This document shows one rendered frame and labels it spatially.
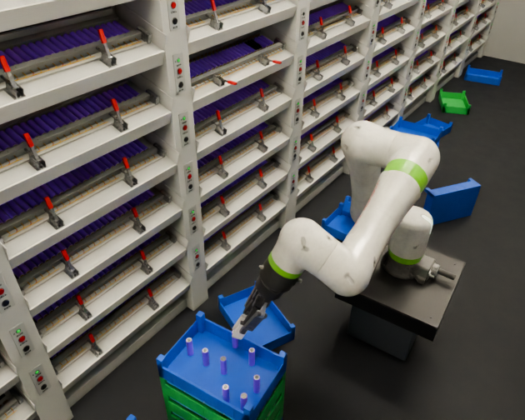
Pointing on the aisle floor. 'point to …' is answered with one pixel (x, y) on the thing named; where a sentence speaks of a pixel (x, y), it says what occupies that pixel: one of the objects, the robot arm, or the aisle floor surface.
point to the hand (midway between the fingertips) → (242, 327)
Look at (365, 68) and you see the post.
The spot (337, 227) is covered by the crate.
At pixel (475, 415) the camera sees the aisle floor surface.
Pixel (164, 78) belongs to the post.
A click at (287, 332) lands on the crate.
